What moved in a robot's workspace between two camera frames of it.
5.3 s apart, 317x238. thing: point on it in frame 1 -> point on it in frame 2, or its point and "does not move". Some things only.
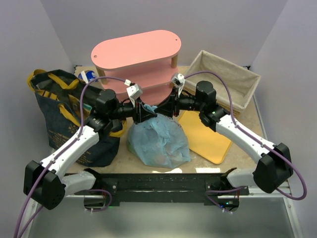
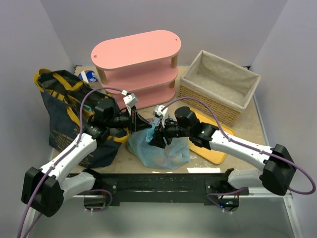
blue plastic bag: x=159 y=141 does not move
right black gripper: x=175 y=103 -> x=160 y=134
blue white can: x=87 y=76 does not move
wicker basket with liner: x=233 y=84 does not move
